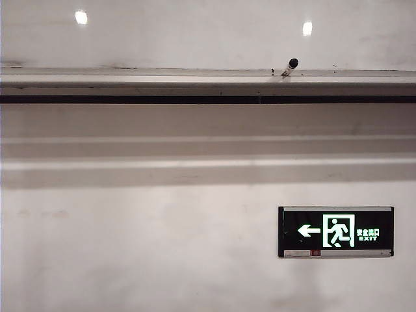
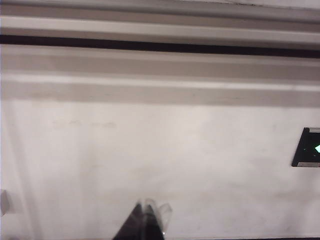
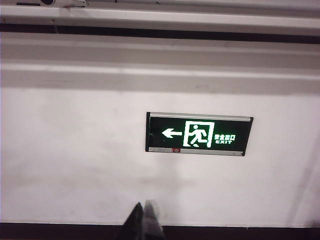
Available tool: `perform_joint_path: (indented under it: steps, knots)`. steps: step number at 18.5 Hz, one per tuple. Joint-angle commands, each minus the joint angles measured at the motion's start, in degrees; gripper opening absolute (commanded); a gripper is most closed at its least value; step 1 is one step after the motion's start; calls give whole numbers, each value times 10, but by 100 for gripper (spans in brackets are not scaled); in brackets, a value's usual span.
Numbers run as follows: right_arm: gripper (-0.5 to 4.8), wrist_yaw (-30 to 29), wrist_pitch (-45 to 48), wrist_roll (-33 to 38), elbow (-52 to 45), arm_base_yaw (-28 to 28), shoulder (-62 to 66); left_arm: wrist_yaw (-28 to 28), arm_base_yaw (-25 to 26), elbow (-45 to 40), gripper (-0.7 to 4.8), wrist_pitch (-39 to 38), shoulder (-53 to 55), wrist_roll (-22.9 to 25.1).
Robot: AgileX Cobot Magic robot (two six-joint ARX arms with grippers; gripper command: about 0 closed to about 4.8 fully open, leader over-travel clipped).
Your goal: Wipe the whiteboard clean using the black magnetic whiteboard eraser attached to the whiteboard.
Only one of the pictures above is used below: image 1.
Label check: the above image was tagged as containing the aluminium whiteboard marker tray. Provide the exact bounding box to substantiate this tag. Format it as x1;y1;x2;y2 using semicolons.
0;66;416;105

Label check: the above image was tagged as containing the white whiteboard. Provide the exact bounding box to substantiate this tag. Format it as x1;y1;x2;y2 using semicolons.
0;0;416;71

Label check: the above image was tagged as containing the white marker with black cap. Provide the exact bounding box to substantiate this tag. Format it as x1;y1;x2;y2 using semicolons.
280;57;300;79

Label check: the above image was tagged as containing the black green emergency exit sign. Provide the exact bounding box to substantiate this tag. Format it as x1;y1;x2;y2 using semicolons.
278;205;395;259

